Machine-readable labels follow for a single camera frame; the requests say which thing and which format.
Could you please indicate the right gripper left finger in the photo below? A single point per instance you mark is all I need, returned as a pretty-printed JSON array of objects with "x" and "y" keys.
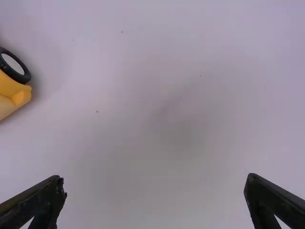
[{"x": 35, "y": 200}]

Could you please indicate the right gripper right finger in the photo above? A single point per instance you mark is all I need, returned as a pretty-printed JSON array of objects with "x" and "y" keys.
[{"x": 262, "y": 198}]

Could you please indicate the yellow toy car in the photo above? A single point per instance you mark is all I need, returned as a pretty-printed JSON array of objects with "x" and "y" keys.
[{"x": 12, "y": 95}]

